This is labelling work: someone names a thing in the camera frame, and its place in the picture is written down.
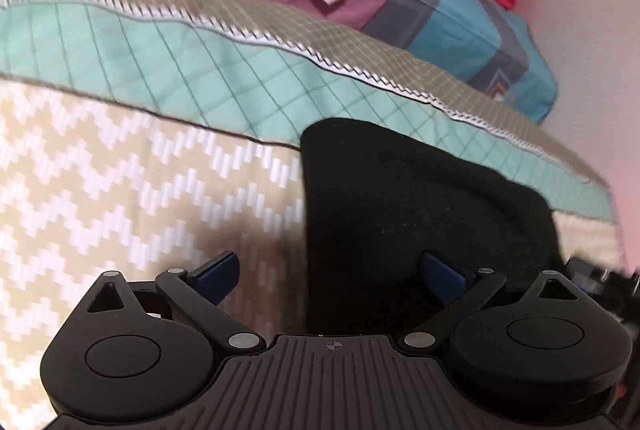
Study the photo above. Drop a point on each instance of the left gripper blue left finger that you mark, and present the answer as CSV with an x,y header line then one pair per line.
x,y
194,298

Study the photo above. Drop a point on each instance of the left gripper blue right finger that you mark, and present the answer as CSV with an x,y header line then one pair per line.
x,y
460,290

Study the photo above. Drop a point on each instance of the black knit pants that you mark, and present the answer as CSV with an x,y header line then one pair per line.
x,y
377,200

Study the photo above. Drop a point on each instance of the patterned teal beige quilt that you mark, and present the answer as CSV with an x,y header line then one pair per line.
x,y
145,134

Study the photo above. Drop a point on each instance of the teal grey striped pillow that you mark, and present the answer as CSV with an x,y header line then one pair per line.
x,y
478,42

